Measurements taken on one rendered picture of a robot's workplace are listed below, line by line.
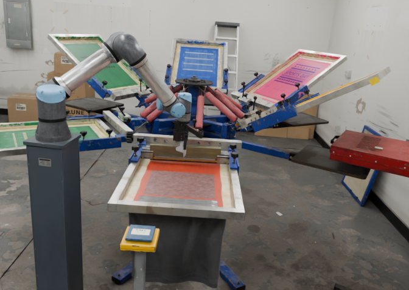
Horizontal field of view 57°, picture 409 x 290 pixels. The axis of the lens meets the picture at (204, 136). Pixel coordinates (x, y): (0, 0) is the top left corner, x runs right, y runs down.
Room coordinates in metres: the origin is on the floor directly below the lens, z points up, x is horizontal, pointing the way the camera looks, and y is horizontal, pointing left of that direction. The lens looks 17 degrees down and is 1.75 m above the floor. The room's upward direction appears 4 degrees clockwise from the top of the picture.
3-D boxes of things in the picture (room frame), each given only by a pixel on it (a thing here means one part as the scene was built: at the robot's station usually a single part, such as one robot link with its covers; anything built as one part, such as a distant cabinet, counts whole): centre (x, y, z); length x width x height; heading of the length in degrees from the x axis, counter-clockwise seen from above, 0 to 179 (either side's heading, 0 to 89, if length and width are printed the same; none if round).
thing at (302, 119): (3.22, -0.47, 0.91); 1.34 x 0.40 x 0.08; 120
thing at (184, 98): (2.04, 0.13, 1.31); 0.09 x 0.08 x 0.11; 116
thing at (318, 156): (2.55, -0.47, 0.91); 1.34 x 0.40 x 0.08; 60
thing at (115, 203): (1.82, 0.10, 0.97); 0.79 x 0.58 x 0.04; 0
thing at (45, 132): (1.62, 0.69, 1.25); 0.15 x 0.15 x 0.10
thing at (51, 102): (1.63, 0.69, 1.37); 0.13 x 0.12 x 0.14; 26
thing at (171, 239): (1.53, 0.10, 0.74); 0.45 x 0.03 x 0.43; 90
